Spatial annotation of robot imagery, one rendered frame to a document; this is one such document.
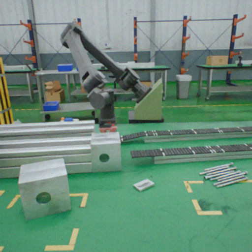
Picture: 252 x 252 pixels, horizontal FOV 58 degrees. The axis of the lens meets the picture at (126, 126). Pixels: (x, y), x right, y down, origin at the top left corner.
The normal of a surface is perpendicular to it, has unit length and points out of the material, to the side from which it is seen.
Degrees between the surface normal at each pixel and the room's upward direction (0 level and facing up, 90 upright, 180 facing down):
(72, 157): 90
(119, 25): 90
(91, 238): 0
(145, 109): 90
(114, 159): 90
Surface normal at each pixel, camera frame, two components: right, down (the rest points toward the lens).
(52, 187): 0.35, 0.29
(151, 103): -0.11, 0.31
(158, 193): -0.02, -0.95
